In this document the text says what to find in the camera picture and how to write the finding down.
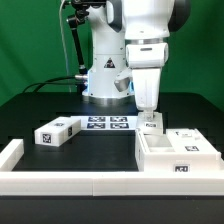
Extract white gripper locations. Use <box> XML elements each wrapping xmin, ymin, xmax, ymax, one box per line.
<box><xmin>132</xmin><ymin>68</ymin><xmax>161</xmax><ymax>122</ymax></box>

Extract white cabinet body box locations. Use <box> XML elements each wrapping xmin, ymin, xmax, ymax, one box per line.
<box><xmin>135</xmin><ymin>129</ymin><xmax>222</xmax><ymax>173</ymax></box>

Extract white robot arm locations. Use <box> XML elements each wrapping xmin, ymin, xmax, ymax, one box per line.
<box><xmin>83</xmin><ymin>0</ymin><xmax>191</xmax><ymax>121</ymax></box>

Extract white cabinet top block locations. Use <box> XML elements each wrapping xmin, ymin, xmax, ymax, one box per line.
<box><xmin>34</xmin><ymin>117</ymin><xmax>81</xmax><ymax>147</ymax></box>

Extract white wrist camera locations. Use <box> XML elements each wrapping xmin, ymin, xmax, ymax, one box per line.
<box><xmin>114</xmin><ymin>68</ymin><xmax>133</xmax><ymax>92</ymax></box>

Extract white marker base plate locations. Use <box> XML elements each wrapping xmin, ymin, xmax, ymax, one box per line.
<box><xmin>72</xmin><ymin>115</ymin><xmax>137</xmax><ymax>131</ymax></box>

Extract black cables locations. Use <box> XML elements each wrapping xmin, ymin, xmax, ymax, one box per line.
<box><xmin>21</xmin><ymin>75</ymin><xmax>88</xmax><ymax>94</ymax></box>

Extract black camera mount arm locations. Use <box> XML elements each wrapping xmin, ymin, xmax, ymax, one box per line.
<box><xmin>65</xmin><ymin>0</ymin><xmax>113</xmax><ymax>83</ymax></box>

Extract white cable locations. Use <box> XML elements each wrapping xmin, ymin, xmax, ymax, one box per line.
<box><xmin>58</xmin><ymin>0</ymin><xmax>73</xmax><ymax>94</ymax></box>

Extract white U-shaped border frame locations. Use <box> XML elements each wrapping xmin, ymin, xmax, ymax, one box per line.
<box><xmin>0</xmin><ymin>139</ymin><xmax>224</xmax><ymax>196</ymax></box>

